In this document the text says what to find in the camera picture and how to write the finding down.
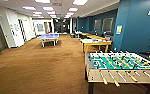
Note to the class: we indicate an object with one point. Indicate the yellow gaming table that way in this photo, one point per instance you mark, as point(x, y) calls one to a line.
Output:
point(96, 41)

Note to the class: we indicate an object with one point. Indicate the small white table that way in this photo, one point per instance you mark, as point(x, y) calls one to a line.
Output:
point(77, 33)

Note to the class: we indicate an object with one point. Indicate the low wooden table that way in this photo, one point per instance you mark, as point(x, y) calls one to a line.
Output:
point(96, 36)
point(84, 33)

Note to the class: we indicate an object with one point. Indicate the blue ping pong table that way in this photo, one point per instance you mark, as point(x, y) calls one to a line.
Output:
point(48, 36)

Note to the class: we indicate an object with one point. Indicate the interior glass window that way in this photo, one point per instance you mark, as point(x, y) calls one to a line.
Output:
point(97, 25)
point(107, 25)

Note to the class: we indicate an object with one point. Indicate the ceiling light panel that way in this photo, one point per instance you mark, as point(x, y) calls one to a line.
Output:
point(37, 13)
point(69, 14)
point(80, 2)
point(29, 8)
point(42, 1)
point(48, 8)
point(51, 12)
point(73, 9)

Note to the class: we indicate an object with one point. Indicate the wooden foosball table green field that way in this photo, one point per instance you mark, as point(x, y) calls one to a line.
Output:
point(121, 66)

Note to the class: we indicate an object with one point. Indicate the yellow wall sign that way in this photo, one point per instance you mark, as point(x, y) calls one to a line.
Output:
point(119, 29)

